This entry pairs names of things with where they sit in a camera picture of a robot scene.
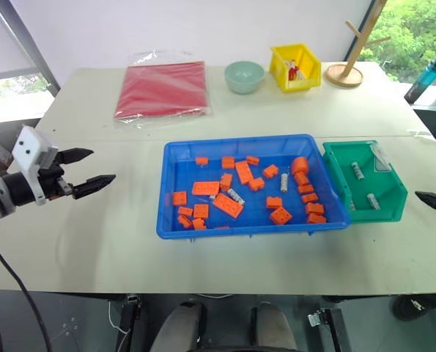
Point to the orange studded plastic brick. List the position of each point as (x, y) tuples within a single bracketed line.
[(280, 215)]

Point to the blue plastic tray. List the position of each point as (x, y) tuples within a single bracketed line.
[(254, 227)]

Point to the dark side desk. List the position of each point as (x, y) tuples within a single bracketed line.
[(435, 124)]

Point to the white roller blind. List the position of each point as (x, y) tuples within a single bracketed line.
[(1, 40)]

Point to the red sheets in plastic bag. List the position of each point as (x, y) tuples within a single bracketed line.
[(162, 88)]

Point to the yellow plastic bin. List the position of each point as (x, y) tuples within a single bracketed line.
[(298, 85)]

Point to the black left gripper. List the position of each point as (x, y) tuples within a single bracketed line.
[(54, 179)]

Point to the dark window frame post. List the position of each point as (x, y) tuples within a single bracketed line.
[(34, 55)]

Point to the red and white items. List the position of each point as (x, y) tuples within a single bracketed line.
[(295, 70)]

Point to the clear plastic label sleeve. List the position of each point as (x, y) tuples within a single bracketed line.
[(381, 159)]

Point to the black rounded foot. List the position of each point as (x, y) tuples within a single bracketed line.
[(419, 306)]

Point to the green plastic bin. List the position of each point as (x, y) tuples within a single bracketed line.
[(362, 187)]

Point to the long orange block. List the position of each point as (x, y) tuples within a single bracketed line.
[(244, 172), (205, 188), (228, 206)]

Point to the pale green bowl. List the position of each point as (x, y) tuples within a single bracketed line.
[(244, 78)]

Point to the grey rounded shape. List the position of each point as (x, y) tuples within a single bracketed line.
[(274, 326), (179, 326)]

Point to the wooden mug tree stand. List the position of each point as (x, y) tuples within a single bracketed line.
[(344, 75)]

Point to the blue water bottle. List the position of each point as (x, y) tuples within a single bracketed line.
[(424, 78)]

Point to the small orange block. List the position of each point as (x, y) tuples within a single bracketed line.
[(270, 171), (316, 219), (228, 162), (256, 184), (184, 221), (302, 178), (306, 188), (179, 198), (252, 160), (226, 181), (202, 160), (185, 210), (309, 198), (200, 210), (199, 223), (314, 208), (274, 202)]

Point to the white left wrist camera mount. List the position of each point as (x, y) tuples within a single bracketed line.
[(29, 146)]

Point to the orange cylinder block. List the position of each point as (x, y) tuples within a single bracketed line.
[(300, 165)]

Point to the black table leg bracket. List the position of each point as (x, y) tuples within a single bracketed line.
[(331, 326), (129, 311)]

